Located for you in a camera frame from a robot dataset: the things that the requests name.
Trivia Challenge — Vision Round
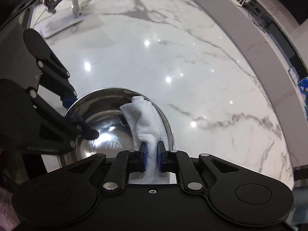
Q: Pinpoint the pink fuzzy sleeve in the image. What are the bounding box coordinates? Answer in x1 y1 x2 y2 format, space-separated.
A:
0 187 20 230

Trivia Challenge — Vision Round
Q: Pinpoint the white cleaning cloth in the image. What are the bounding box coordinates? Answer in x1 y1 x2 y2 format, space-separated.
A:
120 96 170 185

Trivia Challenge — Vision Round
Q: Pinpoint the steel bowl blue outside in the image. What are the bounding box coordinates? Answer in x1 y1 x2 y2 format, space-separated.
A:
57 86 175 171

